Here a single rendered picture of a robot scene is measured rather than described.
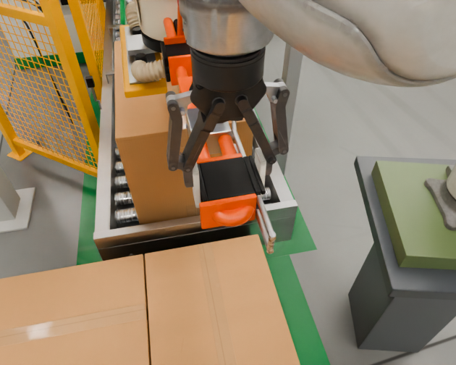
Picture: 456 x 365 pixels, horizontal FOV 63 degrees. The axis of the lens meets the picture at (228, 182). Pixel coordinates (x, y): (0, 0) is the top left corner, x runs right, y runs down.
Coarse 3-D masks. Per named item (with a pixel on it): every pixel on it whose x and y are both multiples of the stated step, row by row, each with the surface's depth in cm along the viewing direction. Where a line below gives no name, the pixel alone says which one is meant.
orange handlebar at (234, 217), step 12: (168, 24) 81; (168, 36) 78; (180, 72) 68; (180, 84) 65; (192, 108) 61; (228, 144) 55; (204, 156) 54; (216, 216) 47; (228, 216) 47; (240, 216) 47
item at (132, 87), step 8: (120, 32) 104; (128, 32) 103; (136, 32) 98; (120, 40) 102; (128, 56) 94; (136, 56) 89; (144, 56) 89; (152, 56) 94; (160, 56) 95; (128, 64) 92; (128, 72) 89; (128, 80) 88; (136, 80) 87; (160, 80) 88; (128, 88) 86; (136, 88) 86; (144, 88) 86; (152, 88) 86; (160, 88) 86; (128, 96) 86; (136, 96) 87
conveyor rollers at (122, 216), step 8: (128, 0) 276; (120, 168) 153; (120, 176) 148; (120, 184) 147; (120, 192) 143; (128, 192) 142; (120, 200) 141; (128, 200) 142; (264, 200) 145; (120, 216) 135; (128, 216) 135; (136, 216) 136
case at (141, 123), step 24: (120, 48) 139; (120, 72) 126; (120, 96) 116; (144, 96) 116; (120, 120) 108; (144, 120) 108; (168, 120) 108; (240, 120) 108; (120, 144) 104; (144, 144) 106; (144, 168) 112; (168, 168) 115; (144, 192) 120; (168, 192) 122; (192, 192) 125; (144, 216) 128; (168, 216) 131; (192, 216) 134
